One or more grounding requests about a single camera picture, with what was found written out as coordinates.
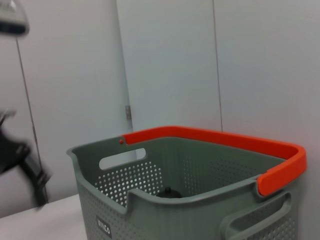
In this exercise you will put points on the metal wall hinge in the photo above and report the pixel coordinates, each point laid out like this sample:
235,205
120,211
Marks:
128,112

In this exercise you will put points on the grey perforated plastic storage bin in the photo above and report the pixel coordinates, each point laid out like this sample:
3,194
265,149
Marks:
175,217

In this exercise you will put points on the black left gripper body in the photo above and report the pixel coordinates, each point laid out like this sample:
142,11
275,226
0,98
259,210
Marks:
10,155

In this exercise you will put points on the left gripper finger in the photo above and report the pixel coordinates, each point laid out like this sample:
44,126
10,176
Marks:
38,182

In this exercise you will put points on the black clay teapot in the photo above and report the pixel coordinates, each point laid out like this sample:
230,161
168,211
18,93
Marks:
169,193

